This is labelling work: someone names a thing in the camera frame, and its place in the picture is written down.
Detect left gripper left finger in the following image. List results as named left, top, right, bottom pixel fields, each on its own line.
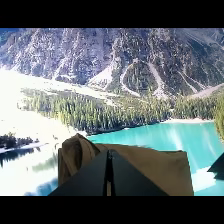
left=49, top=149, right=110, bottom=197

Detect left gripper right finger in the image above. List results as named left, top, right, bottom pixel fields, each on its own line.
left=110, top=149, right=168, bottom=197

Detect brown garment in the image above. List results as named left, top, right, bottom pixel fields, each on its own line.
left=57, top=132, right=195, bottom=197

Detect dark grey garment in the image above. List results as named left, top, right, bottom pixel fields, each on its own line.
left=206, top=151, right=224, bottom=181

